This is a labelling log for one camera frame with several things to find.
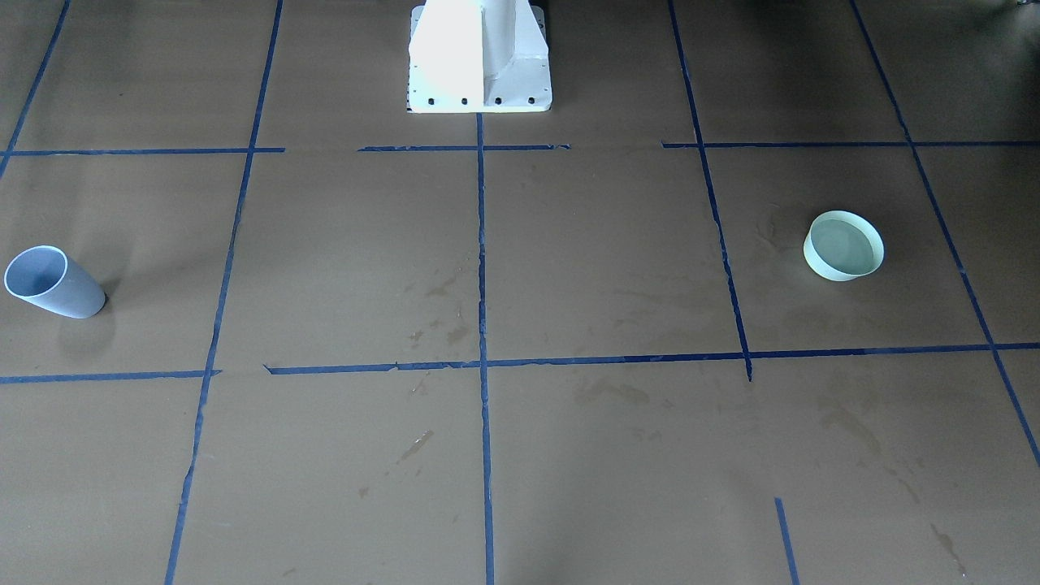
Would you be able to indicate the mint green bowl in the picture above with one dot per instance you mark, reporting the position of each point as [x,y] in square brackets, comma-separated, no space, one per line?
[840,246]

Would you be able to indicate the light blue plastic cup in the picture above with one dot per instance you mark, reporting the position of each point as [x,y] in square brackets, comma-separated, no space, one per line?
[48,278]

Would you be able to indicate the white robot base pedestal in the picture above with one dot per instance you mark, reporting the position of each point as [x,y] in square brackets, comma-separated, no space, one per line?
[478,56]

